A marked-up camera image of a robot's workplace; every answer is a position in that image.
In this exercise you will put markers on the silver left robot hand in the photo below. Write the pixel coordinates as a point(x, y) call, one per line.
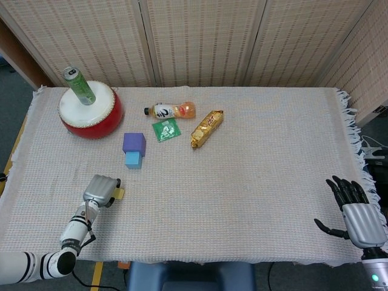
point(98, 191)

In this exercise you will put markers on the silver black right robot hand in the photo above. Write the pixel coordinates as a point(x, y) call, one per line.
point(365, 222)

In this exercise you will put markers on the small yellow cube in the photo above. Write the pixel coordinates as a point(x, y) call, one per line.
point(120, 194)

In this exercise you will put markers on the medium blue cube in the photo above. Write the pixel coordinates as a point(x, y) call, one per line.
point(133, 160)

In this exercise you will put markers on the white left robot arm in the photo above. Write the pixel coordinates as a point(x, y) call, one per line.
point(75, 227)

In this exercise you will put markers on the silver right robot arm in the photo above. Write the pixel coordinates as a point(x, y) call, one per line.
point(377, 269)

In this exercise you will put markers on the black equipment box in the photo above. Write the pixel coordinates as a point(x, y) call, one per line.
point(379, 169)

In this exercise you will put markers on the large purple cube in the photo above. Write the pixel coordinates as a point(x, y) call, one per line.
point(133, 142)

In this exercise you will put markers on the red drum white skin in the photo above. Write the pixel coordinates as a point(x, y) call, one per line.
point(100, 121)

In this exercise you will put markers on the small orange object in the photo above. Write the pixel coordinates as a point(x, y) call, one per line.
point(123, 264)

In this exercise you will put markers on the green foil sachet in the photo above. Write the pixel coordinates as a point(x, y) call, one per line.
point(166, 130)

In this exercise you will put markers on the tall green drink can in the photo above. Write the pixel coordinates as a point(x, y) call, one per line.
point(80, 86)

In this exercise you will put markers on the orange drink plastic bottle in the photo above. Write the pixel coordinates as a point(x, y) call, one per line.
point(169, 110)

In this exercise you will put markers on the grey power strip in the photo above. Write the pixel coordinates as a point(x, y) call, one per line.
point(381, 110)

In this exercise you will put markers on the gold snack packet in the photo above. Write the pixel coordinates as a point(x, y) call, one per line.
point(206, 128)

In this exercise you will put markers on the beige woven tablecloth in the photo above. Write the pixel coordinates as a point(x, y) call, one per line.
point(227, 197)

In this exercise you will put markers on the woven bamboo screen panel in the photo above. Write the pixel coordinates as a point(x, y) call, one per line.
point(91, 39)
point(203, 39)
point(303, 39)
point(366, 69)

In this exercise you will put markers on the brown wooden cabinet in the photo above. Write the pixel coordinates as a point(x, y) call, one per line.
point(18, 57)

